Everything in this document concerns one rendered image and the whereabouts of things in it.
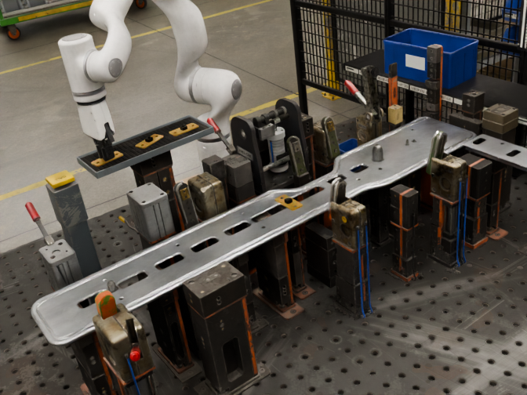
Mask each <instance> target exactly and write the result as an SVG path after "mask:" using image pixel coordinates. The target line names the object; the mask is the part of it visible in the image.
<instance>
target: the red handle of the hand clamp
mask: <svg viewBox="0 0 527 395"><path fill-rule="evenodd" d="M344 85H345V86H346V87H347V88H348V89H349V91H350V92H351V93H352V94H353V95H354V96H355V97H356V98H357V99H358V101H359V102H360V103H361V104H362V106H363V107H364V108H365V109H366V110H367V106H366V101H365V98H364V97H363V96H362V95H361V93H360V92H359V91H358V90H357V89H356V87H355V86H354V85H353V84H352V83H351V81H350V80H346V81H345V83H344Z"/></svg>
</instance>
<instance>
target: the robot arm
mask: <svg viewBox="0 0 527 395"><path fill-rule="evenodd" d="M152 1H153V2H154V3H155V4H156V5H157V6H158V7H159V8H160V9H161V10H162V12H163V13H164V14H165V15H166V16H167V18H168V19H169V22H170V24H171V26H172V29H173V33H174V36H175V39H176V44H177V51H178V61H177V66H176V73H175V77H174V89H175V91H176V94H177V95H178V97H179V98H181V99H182V100H184V101H186V102H189V103H200V104H206V105H210V106H211V108H212V111H210V112H207V113H204V114H202V115H200V116H199V117H197V119H199V120H201V121H203V122H205V123H207V118H212V119H213V120H214V121H215V123H216V124H217V125H218V127H219V128H220V130H221V133H222V134H223V136H224V137H225V139H226V140H227V141H228V143H229V144H231V132H230V125H229V118H230V115H231V112H232V110H233V108H234V106H235V105H236V103H237V102H238V101H239V99H240V97H241V95H242V83H241V81H240V79H239V77H238V76H237V75H236V74H235V73H234V72H232V71H228V70H224V69H216V68H207V67H200V66H199V64H198V58H199V57H200V56H201V55H202V54H203V53H204V52H205V50H206V48H207V44H208V38H207V33H206V29H205V23H204V20H203V18H202V14H201V12H200V10H199V9H198V7H197V6H196V5H195V4H194V3H193V2H191V1H190V0H152ZM132 2H133V0H93V3H92V5H91V7H90V11H89V18H90V20H91V22H92V23H93V24H94V25H95V26H97V27H98V28H100V29H102V30H105V31H107V32H108V35H107V40H106V42H105V45H104V47H103V48H102V49H101V50H100V51H98V50H97V49H96V48H95V45H94V42H93V37H92V35H90V34H72V35H68V36H66V37H64V38H62V39H60V40H59V41H58V46H59V48H60V53H61V56H62V59H63V62H64V66H65V70H66V72H67V77H68V81H69V83H70V87H71V91H72V94H73V97H74V100H75V101H76V102H77V105H78V113H79V117H80V121H81V124H82V130H83V132H84V133H85V134H86V135H88V136H91V137H92V138H93V141H94V143H95V144H96V149H97V153H98V155H99V158H103V157H104V160H105V161H108V160H110V159H112V158H114V157H115V155H114V150H113V147H112V143H113V142H114V137H113V135H114V125H113V121H112V119H111V114H110V111H109V109H108V107H107V103H106V101H105V99H106V96H105V95H106V94H107V91H106V89H105V85H104V83H105V82H114V81H115V80H117V79H118V78H119V76H120V75H121V73H122V72H123V70H124V68H125V65H126V63H127V61H128V58H129V55H130V53H131V49H132V39H131V36H130V33H129V31H128V29H127V27H126V25H125V23H124V19H125V16H126V14H127V12H128V11H129V8H130V6H131V5H132ZM207 124H208V123H207ZM105 134H106V135H105ZM106 138H107V140H105V139H106ZM196 142H197V147H198V156H199V161H200V167H201V172H202V173H203V167H202V160H203V159H205V158H208V157H210V156H212V155H214V154H215V155H217V156H218V157H220V158H223V157H226V156H228V155H229V153H228V152H227V150H226V148H227V147H226V146H225V144H224V142H223V141H222V140H221V138H220V137H219V136H218V135H217V134H216V133H212V134H210V135H207V136H204V137H202V138H200V139H197V140H196Z"/></svg>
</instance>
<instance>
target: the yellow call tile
mask: <svg viewBox="0 0 527 395"><path fill-rule="evenodd" d="M45 181H46V182H47V183H48V184H49V185H50V186H51V187H52V188H53V189H55V188H57V187H60V186H63V185H65V184H67V183H70V182H73V181H75V178H74V177H73V176H72V174H70V173H69V172H68V171H67V170H64V171H62V172H58V173H57V174H54V175H51V176H48V177H46V178H45Z"/></svg>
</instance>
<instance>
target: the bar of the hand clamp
mask: <svg viewBox="0 0 527 395"><path fill-rule="evenodd" d="M361 73H362V80H363V85H364V91H365V101H366V106H367V112H370V113H372V115H373V122H374V121H375V118H376V119H381V114H380V103H379V97H378V92H377V86H376V77H377V76H378V75H379V73H380V70H379V68H378V67H374V66H372V65H369V66H366V67H363V68H361ZM373 108H374V110H375V111H376V112H377V114H378V115H377V116H376V117H374V112H373Z"/></svg>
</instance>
